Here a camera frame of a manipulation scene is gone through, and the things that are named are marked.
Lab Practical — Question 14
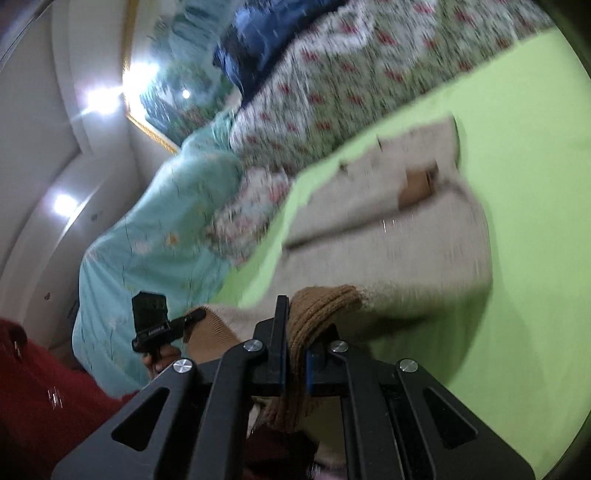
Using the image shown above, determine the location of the beige knit sweater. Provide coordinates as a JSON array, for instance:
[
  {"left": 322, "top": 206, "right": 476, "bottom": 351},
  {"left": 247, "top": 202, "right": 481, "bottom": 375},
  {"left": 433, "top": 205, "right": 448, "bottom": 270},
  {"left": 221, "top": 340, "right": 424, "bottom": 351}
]
[{"left": 181, "top": 115, "right": 495, "bottom": 467}]

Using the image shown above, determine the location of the left hand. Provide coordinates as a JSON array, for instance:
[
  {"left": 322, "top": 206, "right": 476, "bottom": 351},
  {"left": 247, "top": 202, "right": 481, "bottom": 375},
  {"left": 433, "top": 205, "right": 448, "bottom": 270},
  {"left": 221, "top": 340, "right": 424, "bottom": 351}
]
[{"left": 141, "top": 344, "right": 181, "bottom": 380}]

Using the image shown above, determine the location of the teal floral blanket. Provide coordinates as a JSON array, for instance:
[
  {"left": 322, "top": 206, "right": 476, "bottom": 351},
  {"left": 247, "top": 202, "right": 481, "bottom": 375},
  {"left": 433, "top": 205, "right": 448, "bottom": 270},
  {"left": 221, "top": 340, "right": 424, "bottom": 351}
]
[{"left": 72, "top": 112, "right": 243, "bottom": 398}]

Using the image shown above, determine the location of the pastel floral ruffled pillow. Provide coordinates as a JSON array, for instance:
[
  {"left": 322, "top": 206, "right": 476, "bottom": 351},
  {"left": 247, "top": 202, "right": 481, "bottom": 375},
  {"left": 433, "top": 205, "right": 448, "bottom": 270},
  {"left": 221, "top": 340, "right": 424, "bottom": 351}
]
[{"left": 205, "top": 168, "right": 294, "bottom": 265}]

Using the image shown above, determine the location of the red sleeve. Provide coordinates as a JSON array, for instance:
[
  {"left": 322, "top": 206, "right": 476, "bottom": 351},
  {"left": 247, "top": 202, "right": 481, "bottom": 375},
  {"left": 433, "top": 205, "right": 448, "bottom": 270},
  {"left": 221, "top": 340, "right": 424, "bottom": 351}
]
[{"left": 0, "top": 319, "right": 131, "bottom": 479}]

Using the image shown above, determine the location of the green bed sheet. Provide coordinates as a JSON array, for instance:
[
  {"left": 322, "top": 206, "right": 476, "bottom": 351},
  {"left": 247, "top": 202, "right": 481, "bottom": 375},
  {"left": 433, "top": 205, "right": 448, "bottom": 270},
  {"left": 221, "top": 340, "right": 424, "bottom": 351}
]
[{"left": 216, "top": 28, "right": 590, "bottom": 478}]

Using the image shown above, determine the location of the gold framed landscape painting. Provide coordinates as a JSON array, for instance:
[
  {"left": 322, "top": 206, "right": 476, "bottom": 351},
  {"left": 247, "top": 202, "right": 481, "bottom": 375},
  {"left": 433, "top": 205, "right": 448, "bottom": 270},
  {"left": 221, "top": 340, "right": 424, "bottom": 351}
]
[{"left": 122, "top": 0, "right": 242, "bottom": 152}]

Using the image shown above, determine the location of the navy blue cloth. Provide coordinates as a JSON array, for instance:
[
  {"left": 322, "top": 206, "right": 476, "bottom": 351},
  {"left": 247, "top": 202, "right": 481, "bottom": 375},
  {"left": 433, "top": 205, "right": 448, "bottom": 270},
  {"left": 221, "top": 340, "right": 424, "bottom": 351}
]
[{"left": 212, "top": 0, "right": 344, "bottom": 106}]

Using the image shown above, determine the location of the white red floral quilt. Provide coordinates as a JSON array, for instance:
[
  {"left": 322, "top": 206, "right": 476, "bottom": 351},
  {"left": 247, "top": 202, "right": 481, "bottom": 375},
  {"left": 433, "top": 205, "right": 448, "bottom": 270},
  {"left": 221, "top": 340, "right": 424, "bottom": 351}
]
[{"left": 229, "top": 1, "right": 554, "bottom": 173}]

